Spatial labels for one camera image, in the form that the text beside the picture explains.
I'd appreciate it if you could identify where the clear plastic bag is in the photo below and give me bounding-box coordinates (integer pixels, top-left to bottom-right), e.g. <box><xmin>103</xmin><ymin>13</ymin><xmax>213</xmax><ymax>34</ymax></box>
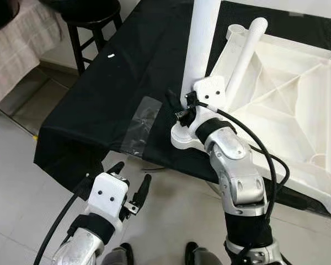
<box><xmin>121</xmin><ymin>96</ymin><xmax>162</xmax><ymax>159</ymax></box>

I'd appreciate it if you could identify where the black tablecloth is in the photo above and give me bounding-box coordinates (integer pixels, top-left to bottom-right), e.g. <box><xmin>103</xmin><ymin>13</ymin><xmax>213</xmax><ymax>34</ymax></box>
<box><xmin>33</xmin><ymin>0</ymin><xmax>331</xmax><ymax>221</ymax></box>

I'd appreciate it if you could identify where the grey robot right foot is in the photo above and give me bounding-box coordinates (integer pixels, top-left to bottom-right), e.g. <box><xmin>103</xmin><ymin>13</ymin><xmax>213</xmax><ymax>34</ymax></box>
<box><xmin>185</xmin><ymin>242</ymin><xmax>222</xmax><ymax>265</ymax></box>

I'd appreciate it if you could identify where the black plastic bag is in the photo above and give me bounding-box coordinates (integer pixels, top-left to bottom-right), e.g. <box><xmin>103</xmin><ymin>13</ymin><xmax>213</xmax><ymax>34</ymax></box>
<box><xmin>0</xmin><ymin>0</ymin><xmax>20</xmax><ymax>34</ymax></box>

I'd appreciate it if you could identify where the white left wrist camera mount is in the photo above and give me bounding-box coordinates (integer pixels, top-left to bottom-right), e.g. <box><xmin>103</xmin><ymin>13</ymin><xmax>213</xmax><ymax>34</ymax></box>
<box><xmin>87</xmin><ymin>172</ymin><xmax>129</xmax><ymax>231</ymax></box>

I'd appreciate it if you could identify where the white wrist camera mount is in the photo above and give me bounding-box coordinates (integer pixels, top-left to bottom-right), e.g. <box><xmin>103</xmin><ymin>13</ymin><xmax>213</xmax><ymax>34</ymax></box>
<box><xmin>192</xmin><ymin>76</ymin><xmax>228</xmax><ymax>125</ymax></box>
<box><xmin>87</xmin><ymin>172</ymin><xmax>129</xmax><ymax>231</ymax></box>

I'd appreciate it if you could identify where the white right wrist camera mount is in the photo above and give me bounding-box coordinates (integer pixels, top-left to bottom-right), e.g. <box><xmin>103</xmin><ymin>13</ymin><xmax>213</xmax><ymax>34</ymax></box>
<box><xmin>192</xmin><ymin>76</ymin><xmax>228</xmax><ymax>125</ymax></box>

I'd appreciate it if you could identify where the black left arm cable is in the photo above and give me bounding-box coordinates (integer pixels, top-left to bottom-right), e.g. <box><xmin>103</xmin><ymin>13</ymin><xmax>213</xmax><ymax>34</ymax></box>
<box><xmin>34</xmin><ymin>176</ymin><xmax>95</xmax><ymax>265</ymax></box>

